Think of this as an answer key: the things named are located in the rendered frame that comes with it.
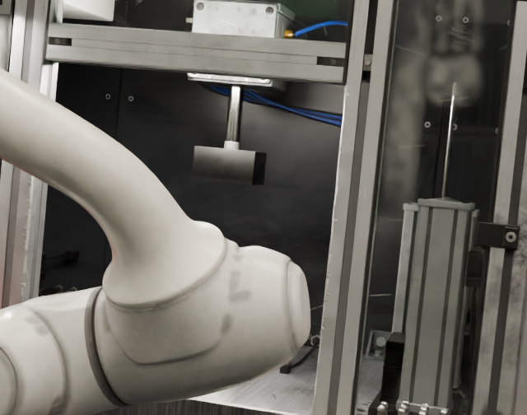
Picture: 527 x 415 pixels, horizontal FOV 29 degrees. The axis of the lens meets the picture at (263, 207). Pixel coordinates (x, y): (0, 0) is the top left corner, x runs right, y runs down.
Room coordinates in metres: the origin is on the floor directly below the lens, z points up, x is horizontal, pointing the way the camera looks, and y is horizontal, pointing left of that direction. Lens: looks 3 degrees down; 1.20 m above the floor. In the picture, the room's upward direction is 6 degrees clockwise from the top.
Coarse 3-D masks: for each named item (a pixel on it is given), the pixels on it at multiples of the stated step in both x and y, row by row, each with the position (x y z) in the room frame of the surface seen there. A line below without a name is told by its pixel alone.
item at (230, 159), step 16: (240, 96) 1.40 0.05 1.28; (240, 112) 1.40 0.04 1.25; (208, 160) 1.39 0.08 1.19; (224, 160) 1.38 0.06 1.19; (240, 160) 1.37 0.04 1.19; (256, 160) 1.38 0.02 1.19; (192, 176) 1.39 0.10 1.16; (208, 176) 1.38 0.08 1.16; (224, 176) 1.38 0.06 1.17; (240, 176) 1.37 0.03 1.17; (256, 176) 1.39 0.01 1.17
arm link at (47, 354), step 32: (96, 288) 0.84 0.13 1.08; (0, 320) 0.80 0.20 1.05; (32, 320) 0.81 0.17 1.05; (64, 320) 0.81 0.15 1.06; (0, 352) 0.77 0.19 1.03; (32, 352) 0.78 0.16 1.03; (64, 352) 0.80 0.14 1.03; (96, 352) 0.80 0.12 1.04; (0, 384) 0.77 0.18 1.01; (32, 384) 0.77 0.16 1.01; (64, 384) 0.80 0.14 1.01; (96, 384) 0.80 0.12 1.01
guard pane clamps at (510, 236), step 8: (520, 0) 1.12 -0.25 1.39; (480, 224) 1.12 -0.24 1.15; (488, 224) 1.12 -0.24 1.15; (496, 224) 1.12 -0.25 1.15; (504, 224) 1.11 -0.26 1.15; (480, 232) 1.12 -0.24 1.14; (488, 232) 1.12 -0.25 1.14; (496, 232) 1.12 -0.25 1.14; (504, 232) 1.11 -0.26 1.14; (512, 232) 1.11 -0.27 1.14; (480, 240) 1.12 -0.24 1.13; (488, 240) 1.12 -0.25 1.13; (496, 240) 1.12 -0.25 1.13; (504, 240) 1.11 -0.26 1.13; (512, 240) 1.11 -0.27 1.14; (504, 248) 1.11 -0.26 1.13; (512, 248) 1.11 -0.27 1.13
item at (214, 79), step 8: (192, 80) 1.38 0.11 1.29; (200, 80) 1.38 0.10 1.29; (208, 80) 1.37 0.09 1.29; (216, 80) 1.37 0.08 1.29; (224, 80) 1.37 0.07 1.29; (232, 80) 1.36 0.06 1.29; (240, 80) 1.36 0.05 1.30; (248, 80) 1.36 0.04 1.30; (256, 80) 1.36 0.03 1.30; (264, 80) 1.35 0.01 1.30; (272, 80) 1.36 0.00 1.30; (248, 88) 1.44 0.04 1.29; (256, 88) 1.42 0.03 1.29; (264, 88) 1.40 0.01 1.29; (272, 88) 1.39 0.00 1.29; (280, 88) 1.40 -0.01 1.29
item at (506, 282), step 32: (512, 32) 1.12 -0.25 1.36; (96, 64) 1.26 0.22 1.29; (512, 64) 1.12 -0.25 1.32; (256, 96) 1.59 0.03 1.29; (512, 96) 1.12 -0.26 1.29; (512, 128) 1.12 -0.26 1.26; (512, 160) 1.12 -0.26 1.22; (512, 192) 1.12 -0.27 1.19; (512, 224) 1.12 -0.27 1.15; (512, 256) 1.12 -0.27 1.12; (512, 288) 1.11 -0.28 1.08; (480, 320) 1.36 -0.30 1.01; (512, 320) 1.11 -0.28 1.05; (480, 352) 1.12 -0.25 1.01; (512, 352) 1.11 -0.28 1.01; (480, 384) 1.12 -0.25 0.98; (512, 384) 1.11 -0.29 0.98
